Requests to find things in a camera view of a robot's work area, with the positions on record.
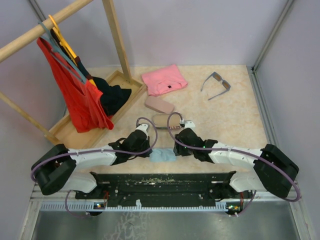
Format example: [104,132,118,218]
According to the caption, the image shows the flag newspaper print glasses case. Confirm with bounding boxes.
[151,114,185,130]

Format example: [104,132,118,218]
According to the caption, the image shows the pink glasses case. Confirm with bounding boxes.
[144,96,175,114]

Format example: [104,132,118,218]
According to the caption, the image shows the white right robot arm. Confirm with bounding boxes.
[171,127,301,202]

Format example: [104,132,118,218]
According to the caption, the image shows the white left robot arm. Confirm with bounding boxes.
[31,124,152,199]

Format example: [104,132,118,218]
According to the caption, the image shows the dark navy garment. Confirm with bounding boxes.
[50,27,132,117]

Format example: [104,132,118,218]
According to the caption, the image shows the folded pink shirt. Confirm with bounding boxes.
[141,64,188,97]

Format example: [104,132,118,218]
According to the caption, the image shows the red hanging shirt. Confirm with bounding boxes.
[36,37,114,133]

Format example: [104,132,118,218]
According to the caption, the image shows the yellow hanger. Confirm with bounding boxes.
[48,14,96,87]

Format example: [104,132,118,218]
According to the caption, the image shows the grey blue hanger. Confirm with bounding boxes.
[38,21,87,84]

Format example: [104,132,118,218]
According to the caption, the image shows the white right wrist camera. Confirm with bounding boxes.
[180,120,196,131]

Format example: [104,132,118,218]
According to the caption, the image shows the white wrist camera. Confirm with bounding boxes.
[135,123,150,138]
[180,120,196,131]

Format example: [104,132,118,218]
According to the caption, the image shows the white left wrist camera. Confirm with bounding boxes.
[135,123,150,138]

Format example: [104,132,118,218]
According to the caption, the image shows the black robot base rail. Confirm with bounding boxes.
[75,171,254,215]

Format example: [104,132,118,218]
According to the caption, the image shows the grey blue frame sunglasses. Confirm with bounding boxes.
[200,71,232,101]

